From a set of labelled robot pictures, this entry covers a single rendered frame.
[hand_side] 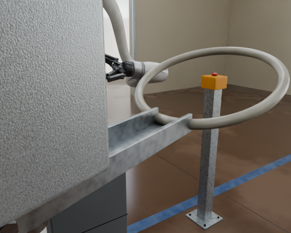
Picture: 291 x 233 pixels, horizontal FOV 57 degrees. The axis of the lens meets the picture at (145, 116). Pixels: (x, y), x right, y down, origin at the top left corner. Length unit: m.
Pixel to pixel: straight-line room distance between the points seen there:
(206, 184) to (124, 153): 1.53
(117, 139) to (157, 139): 0.11
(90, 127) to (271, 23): 7.12
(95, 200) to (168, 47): 5.58
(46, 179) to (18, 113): 0.09
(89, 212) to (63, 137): 1.10
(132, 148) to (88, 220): 0.95
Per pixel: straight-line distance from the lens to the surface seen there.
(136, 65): 1.33
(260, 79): 7.52
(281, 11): 7.30
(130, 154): 0.54
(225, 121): 0.72
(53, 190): 0.37
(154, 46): 6.42
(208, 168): 1.96
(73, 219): 1.41
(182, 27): 6.94
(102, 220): 1.49
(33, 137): 0.33
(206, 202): 2.10
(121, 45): 1.46
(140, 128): 0.73
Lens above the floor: 1.33
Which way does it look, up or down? 17 degrees down
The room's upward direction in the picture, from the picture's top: straight up
